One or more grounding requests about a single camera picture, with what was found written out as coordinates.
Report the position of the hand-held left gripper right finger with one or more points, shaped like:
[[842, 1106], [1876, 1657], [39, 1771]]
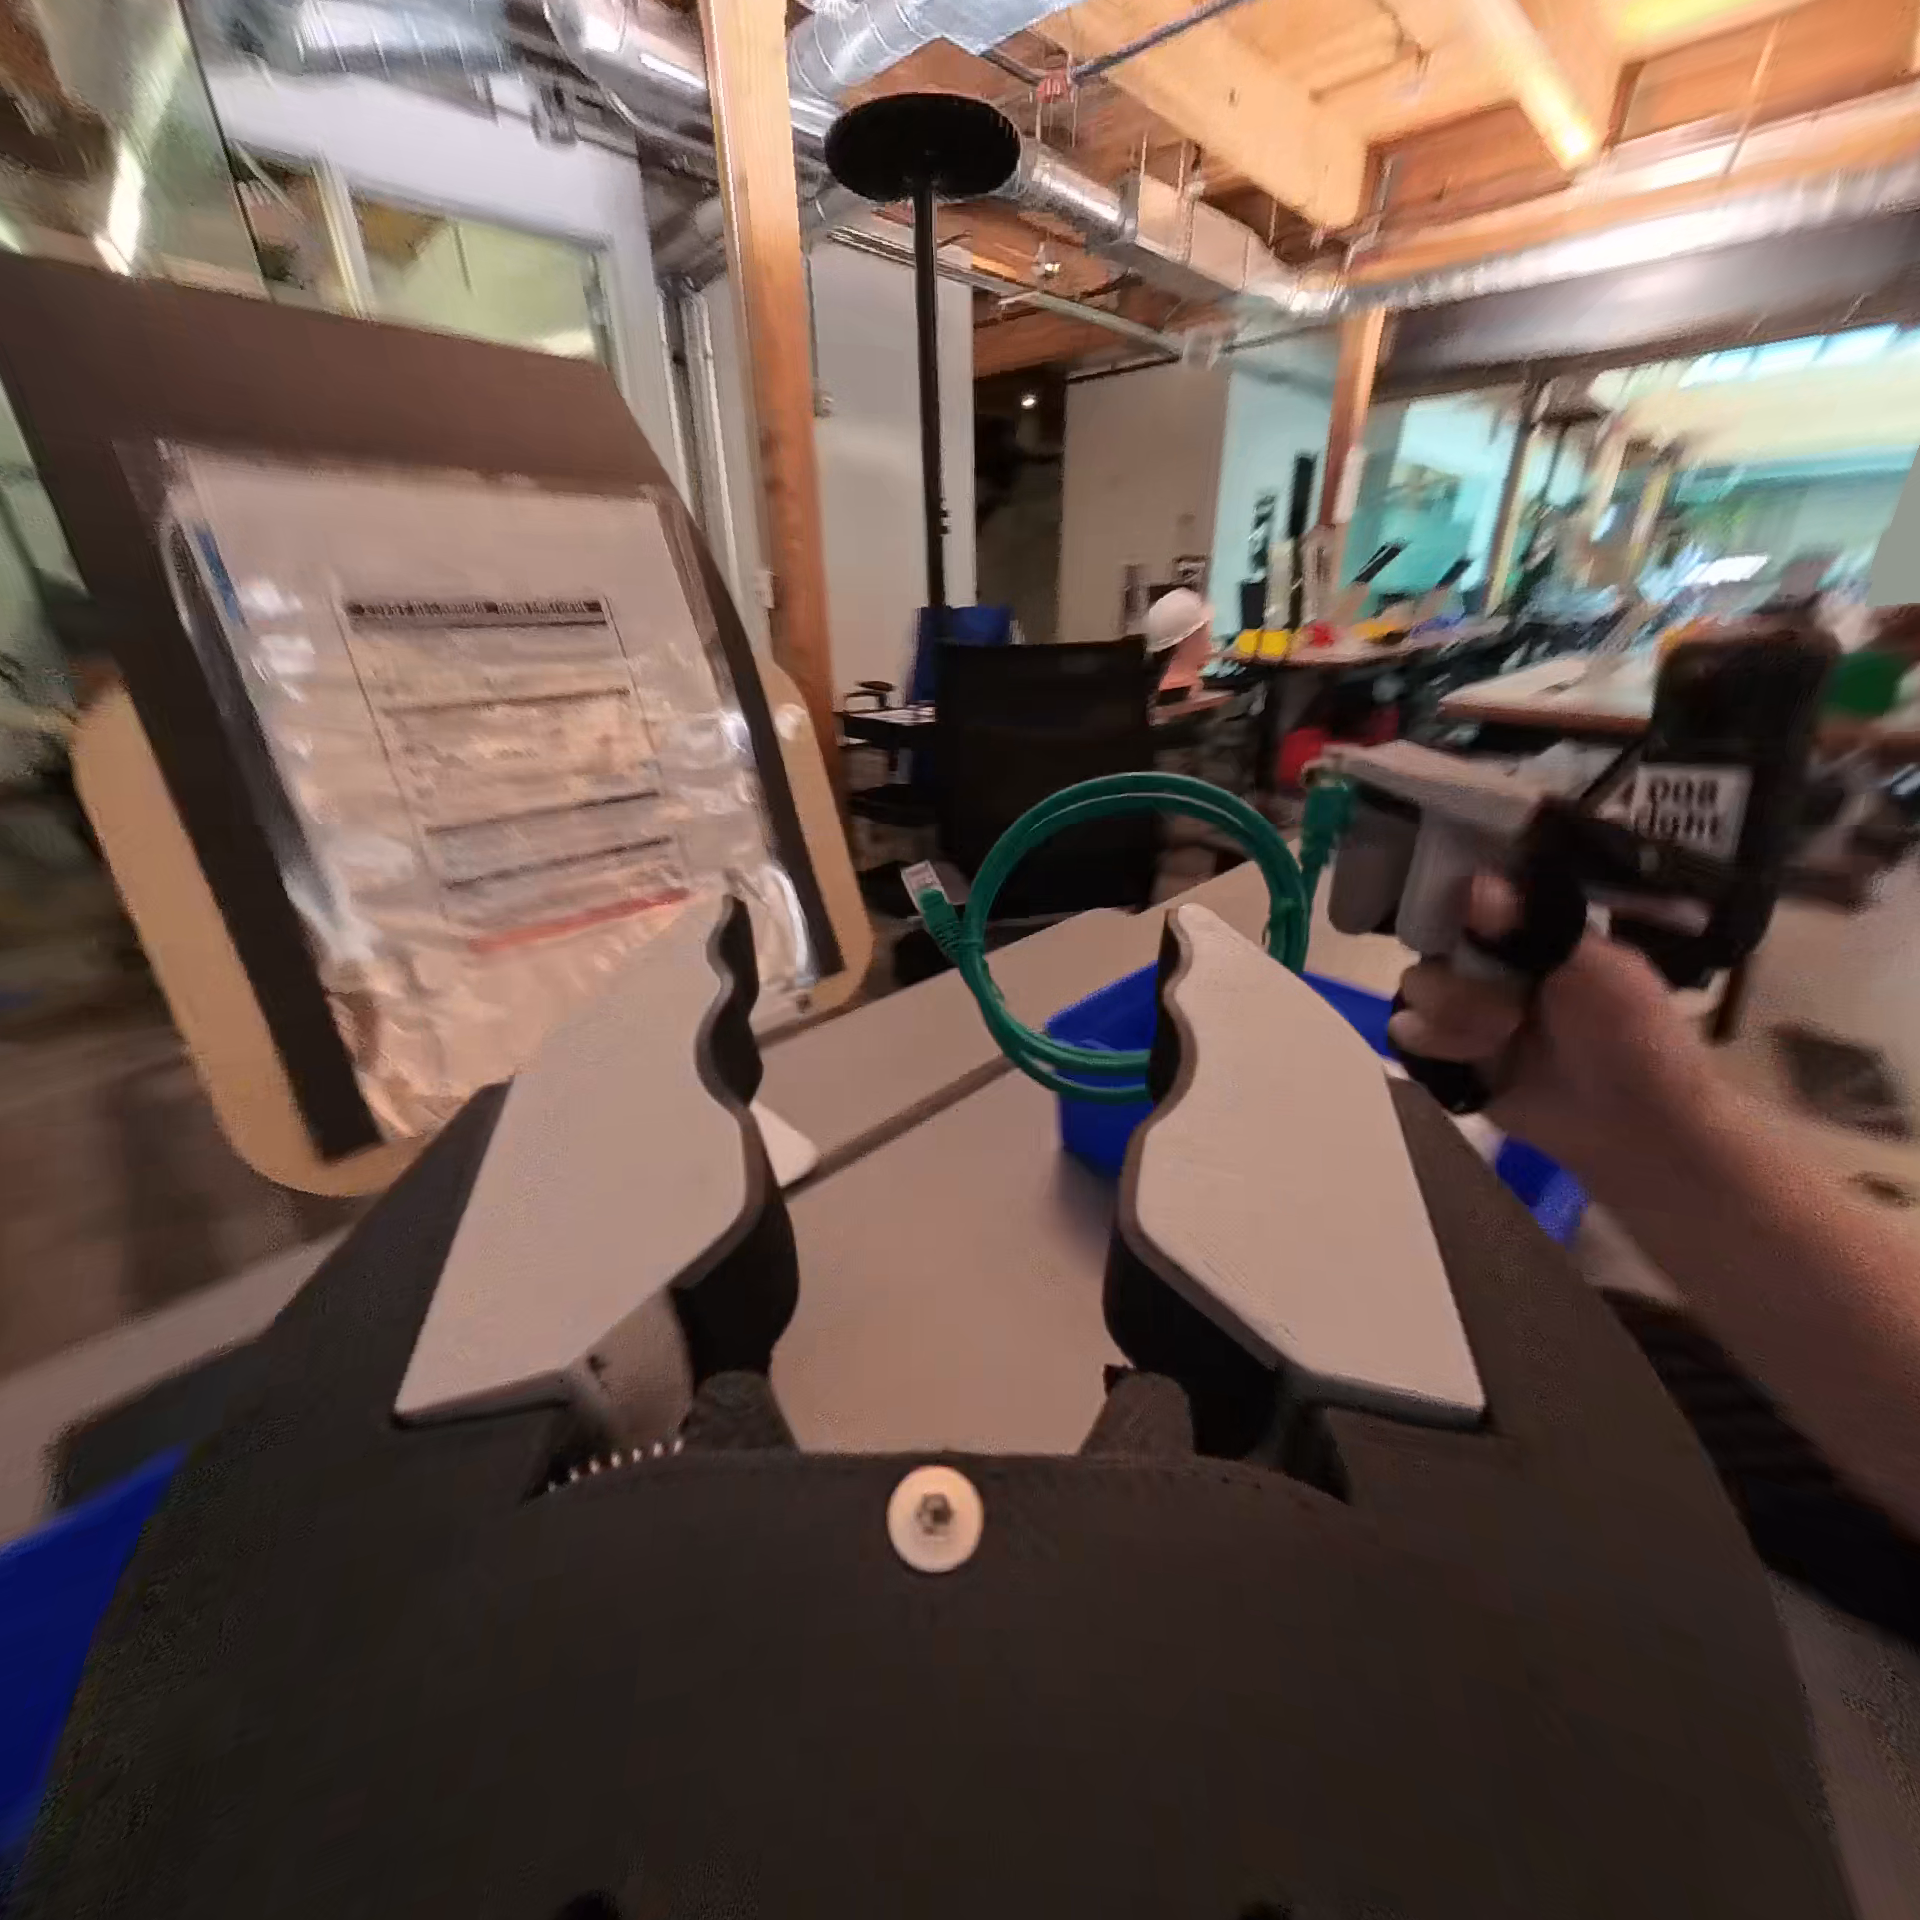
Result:
[[1304, 1184]]

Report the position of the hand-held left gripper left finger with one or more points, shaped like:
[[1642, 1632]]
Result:
[[585, 1184]]

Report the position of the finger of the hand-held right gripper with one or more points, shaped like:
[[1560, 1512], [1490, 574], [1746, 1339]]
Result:
[[1365, 877], [1456, 779]]

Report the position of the blue plastic bin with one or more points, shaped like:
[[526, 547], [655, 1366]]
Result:
[[60, 1619], [1102, 1079]]

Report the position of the person's right forearm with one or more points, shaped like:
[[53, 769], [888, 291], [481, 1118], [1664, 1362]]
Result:
[[1801, 1276]]

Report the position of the person's right hand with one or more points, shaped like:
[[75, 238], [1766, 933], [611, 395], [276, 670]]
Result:
[[1590, 1035]]

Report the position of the white stand base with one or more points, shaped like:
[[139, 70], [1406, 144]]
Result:
[[789, 1148]]

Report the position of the black mesh office chair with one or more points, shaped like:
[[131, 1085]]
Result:
[[1035, 734]]

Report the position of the framed instruction sign board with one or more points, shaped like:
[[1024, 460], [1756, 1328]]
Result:
[[494, 719]]

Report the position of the black floor lamp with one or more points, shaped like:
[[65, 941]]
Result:
[[925, 143]]

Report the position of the silver ventilation duct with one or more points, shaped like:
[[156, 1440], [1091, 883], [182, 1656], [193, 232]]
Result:
[[1080, 194]]

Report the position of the wooden post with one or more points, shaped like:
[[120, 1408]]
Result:
[[767, 373]]

